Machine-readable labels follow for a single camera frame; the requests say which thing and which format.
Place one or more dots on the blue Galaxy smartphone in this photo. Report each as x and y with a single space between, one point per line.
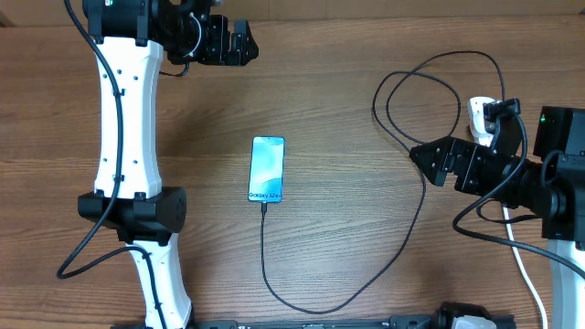
266 169

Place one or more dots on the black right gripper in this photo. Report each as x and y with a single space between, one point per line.
467 164

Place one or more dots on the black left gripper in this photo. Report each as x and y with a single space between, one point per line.
218 53

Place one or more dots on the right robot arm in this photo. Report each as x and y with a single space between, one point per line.
552 189

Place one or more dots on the white power strip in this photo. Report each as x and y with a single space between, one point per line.
481 129

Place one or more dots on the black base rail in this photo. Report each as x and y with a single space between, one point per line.
393 322

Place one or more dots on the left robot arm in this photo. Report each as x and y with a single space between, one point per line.
131 39

